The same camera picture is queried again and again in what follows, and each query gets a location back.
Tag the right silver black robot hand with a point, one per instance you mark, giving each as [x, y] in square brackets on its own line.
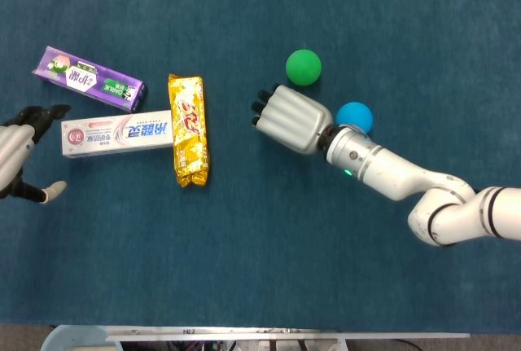
[297, 119]

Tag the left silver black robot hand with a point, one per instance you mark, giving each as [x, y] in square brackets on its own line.
[12, 151]

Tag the green foam ball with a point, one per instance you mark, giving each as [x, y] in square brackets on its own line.
[303, 67]

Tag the purple toothpaste box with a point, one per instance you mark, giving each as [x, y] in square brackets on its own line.
[89, 80]

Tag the white toothpaste box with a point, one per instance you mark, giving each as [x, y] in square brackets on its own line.
[118, 133]

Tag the gold foil snack packet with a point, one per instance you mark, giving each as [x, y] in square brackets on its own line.
[189, 131]

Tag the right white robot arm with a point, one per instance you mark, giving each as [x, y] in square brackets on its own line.
[390, 172]

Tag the blue foam ball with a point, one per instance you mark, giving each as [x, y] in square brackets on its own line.
[356, 115]

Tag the teal felt table cloth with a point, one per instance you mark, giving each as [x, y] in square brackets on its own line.
[163, 245]

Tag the pale round bucket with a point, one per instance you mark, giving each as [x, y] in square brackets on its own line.
[73, 339]

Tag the white metal frame rail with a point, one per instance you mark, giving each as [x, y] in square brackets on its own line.
[285, 335]

